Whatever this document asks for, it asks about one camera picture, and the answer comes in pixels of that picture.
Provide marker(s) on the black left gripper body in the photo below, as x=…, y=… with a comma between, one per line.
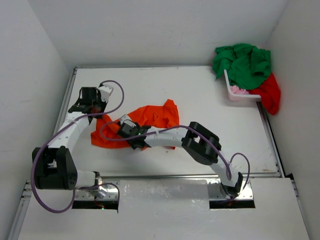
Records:
x=100, y=104

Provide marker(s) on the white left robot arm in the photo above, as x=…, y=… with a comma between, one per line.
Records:
x=55, y=168

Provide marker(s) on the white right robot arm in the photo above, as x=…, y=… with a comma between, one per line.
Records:
x=200, y=143

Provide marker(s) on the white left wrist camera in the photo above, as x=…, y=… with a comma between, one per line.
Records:
x=105, y=92

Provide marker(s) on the green t shirt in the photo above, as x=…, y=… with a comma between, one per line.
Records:
x=247, y=66

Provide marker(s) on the red t shirt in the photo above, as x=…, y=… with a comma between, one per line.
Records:
x=270, y=94

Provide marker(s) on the pink t shirt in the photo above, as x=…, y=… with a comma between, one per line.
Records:
x=238, y=91

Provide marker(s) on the white plastic bin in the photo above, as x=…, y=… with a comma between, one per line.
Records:
x=239, y=97

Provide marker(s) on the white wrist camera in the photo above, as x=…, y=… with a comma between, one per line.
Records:
x=124, y=118
x=105, y=92

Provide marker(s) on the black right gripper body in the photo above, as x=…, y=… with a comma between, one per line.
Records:
x=132, y=143

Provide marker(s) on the orange t shirt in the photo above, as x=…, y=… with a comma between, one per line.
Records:
x=159, y=116

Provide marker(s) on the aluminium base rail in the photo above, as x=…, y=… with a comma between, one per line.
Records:
x=160, y=187

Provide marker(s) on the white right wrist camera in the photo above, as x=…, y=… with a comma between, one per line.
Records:
x=124, y=118

